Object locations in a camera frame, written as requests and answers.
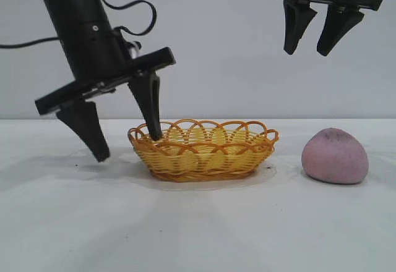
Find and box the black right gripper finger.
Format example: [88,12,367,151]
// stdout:
[316,4,365,57]
[283,0,319,55]

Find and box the yellow woven wicker basket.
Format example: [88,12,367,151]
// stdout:
[127,118,279,184]

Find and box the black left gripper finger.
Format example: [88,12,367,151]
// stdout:
[56,100,110,163]
[127,71,162,142]

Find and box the thin black cable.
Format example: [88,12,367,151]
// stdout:
[80,0,158,35]
[0,36,61,50]

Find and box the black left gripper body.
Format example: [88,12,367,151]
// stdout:
[34,15,176,116]

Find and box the pink peach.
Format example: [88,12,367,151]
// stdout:
[301,127,369,185]

